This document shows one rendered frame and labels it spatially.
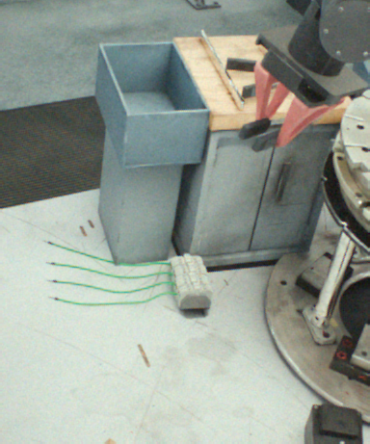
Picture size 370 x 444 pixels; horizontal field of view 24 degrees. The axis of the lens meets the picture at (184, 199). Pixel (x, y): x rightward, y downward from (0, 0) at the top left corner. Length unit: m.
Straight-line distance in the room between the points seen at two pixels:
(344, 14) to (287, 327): 0.59
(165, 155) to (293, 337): 0.30
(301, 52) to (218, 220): 0.45
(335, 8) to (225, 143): 0.45
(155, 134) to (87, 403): 0.34
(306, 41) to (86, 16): 2.69
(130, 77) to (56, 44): 2.05
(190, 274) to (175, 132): 0.22
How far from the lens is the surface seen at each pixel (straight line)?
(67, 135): 2.82
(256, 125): 0.89
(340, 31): 0.75
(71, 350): 1.18
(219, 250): 1.29
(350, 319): 1.30
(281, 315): 1.24
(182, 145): 1.14
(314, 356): 1.20
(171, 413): 1.13
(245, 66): 1.18
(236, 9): 3.71
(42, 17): 3.47
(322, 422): 1.09
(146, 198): 1.21
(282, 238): 1.32
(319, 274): 1.26
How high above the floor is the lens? 1.68
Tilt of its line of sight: 40 degrees down
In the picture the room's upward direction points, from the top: 10 degrees clockwise
